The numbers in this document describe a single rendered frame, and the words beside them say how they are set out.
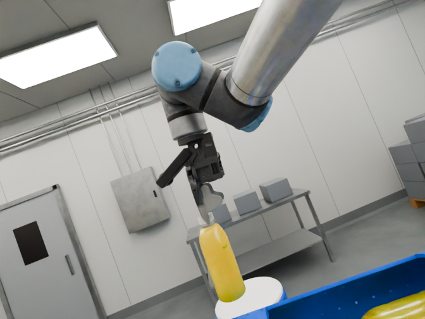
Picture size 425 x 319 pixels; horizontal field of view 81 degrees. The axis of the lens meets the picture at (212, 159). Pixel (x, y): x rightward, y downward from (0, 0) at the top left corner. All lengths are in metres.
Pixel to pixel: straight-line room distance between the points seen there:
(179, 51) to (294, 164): 3.76
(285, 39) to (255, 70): 0.07
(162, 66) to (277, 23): 0.22
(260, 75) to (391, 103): 4.77
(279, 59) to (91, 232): 4.05
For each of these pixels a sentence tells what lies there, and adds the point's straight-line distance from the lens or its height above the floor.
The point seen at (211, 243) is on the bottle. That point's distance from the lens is 0.61.
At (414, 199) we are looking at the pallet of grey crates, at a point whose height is 0.13.
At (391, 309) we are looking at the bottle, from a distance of 0.70.
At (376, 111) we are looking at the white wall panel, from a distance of 4.94.
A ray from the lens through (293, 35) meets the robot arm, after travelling 0.35.
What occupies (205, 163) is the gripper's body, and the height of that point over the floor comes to 1.56.
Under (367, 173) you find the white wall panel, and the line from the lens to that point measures 4.71.
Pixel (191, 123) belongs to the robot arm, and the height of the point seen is 1.66.
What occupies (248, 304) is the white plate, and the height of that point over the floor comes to 1.04.
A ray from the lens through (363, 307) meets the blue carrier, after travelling 0.79.
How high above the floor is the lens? 1.54
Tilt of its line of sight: 3 degrees up
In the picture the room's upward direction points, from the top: 22 degrees counter-clockwise
